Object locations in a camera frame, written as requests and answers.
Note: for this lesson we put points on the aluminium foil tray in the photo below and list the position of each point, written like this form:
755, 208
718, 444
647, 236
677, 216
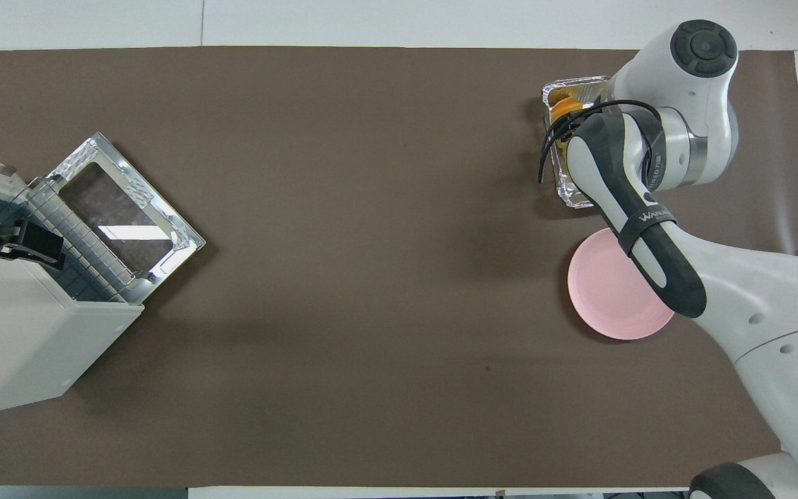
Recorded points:
557, 93

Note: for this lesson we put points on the yellow striped bread loaf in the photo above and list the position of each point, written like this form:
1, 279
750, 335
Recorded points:
564, 107

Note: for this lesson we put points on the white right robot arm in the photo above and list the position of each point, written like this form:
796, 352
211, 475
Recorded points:
773, 319

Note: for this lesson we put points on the glass oven door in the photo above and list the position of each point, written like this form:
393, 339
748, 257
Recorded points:
122, 222

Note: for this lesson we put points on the white toaster oven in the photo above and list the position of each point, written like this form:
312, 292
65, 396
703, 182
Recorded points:
18, 333

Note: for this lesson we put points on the brown table mat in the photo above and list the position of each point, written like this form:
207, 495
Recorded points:
371, 208

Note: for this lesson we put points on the pink round plate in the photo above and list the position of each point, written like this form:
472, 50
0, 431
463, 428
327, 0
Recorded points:
607, 298

